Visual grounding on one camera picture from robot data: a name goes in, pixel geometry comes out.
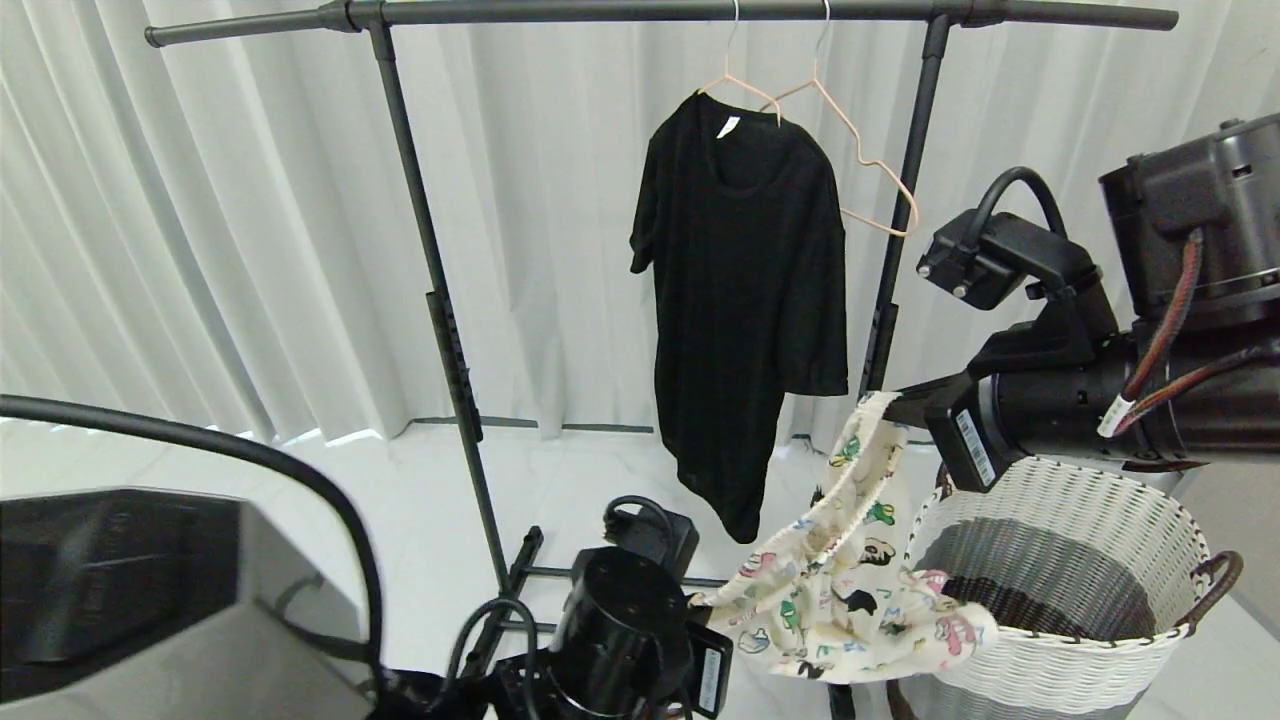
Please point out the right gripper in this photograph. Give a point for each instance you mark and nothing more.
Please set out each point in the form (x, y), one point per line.
(1050, 410)

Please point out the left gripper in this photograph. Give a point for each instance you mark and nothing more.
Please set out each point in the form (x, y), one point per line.
(710, 670)

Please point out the cream printed garment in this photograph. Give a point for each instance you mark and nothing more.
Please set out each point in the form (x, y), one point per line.
(850, 600)

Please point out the black t-shirt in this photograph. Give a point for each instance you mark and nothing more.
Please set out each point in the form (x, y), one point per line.
(740, 300)

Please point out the pink clothes hanger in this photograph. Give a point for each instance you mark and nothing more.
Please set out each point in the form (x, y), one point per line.
(755, 92)
(838, 121)

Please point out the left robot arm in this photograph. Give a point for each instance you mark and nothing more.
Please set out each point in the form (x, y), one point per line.
(620, 620)

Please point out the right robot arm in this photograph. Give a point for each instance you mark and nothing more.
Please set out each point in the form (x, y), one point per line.
(1200, 200)

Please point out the white laundry basket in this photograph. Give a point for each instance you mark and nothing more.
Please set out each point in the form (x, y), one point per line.
(1050, 650)

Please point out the black clothes rack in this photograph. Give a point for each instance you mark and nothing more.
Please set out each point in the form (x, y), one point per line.
(600, 10)

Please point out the white curtain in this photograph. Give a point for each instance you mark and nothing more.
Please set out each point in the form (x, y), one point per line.
(200, 200)

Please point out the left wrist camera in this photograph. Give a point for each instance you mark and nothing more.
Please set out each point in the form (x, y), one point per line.
(660, 535)

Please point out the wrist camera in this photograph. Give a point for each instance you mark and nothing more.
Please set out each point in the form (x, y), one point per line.
(1000, 255)
(660, 535)

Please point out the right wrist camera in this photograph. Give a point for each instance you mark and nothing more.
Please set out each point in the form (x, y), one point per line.
(1000, 255)

